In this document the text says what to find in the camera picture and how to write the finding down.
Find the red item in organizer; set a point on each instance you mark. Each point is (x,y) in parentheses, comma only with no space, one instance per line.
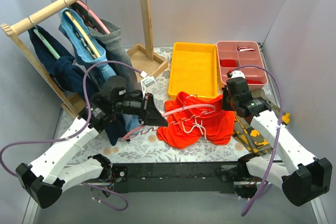
(229,63)

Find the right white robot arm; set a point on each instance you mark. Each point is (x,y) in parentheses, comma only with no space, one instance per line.
(302,177)

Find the camouflage shorts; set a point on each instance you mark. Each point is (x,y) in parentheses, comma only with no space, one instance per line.
(250,137)

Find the orange red shorts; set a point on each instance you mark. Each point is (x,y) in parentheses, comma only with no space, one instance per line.
(186,127)

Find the grey shorts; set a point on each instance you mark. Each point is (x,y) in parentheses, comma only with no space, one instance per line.
(112,44)

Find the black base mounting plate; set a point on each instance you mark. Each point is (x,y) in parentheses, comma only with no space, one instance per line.
(222,177)

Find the floral table mat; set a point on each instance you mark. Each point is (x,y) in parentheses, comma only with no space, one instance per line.
(147,148)

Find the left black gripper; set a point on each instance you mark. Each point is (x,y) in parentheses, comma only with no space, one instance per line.
(146,109)

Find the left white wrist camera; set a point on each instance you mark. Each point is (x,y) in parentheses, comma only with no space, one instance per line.
(146,83)

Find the red white packet in organizer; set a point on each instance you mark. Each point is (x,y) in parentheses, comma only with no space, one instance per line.
(245,49)

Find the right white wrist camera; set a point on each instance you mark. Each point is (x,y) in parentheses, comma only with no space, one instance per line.
(235,74)

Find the pink compartment organizer box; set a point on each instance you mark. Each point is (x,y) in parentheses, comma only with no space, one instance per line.
(250,61)

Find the yellow plastic bin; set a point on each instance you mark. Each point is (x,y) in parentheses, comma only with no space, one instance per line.
(194,70)

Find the yellow hanger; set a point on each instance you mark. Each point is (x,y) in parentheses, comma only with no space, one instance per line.
(88,43)

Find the wooden clothes rack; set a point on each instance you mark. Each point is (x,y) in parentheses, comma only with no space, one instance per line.
(142,56)

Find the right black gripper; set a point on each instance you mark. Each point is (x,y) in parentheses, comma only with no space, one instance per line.
(226,102)

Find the pink hanger with grey shorts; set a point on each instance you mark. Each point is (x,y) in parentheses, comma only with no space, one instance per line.
(94,16)

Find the navy blue shorts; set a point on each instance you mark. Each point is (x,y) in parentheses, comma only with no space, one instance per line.
(69,76)

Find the light blue shorts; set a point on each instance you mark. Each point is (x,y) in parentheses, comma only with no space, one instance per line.
(100,73)

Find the red cloth in organizer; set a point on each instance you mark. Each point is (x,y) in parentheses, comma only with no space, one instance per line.
(256,82)

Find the mint green hanger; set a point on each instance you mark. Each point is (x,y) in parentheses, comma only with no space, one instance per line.
(46,44)

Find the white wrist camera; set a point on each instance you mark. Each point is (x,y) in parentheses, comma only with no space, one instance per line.
(235,74)
(146,83)

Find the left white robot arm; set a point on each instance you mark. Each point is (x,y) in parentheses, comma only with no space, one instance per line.
(47,177)

